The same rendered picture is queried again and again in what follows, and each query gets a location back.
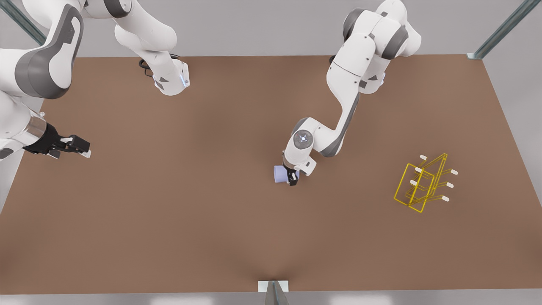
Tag lavender cup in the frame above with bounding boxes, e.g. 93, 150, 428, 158
273, 165, 301, 184

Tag yellow wire cup holder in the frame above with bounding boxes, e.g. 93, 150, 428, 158
394, 153, 459, 214

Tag silver frame post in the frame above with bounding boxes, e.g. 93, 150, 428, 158
258, 280, 290, 305
0, 0, 47, 46
467, 0, 542, 60

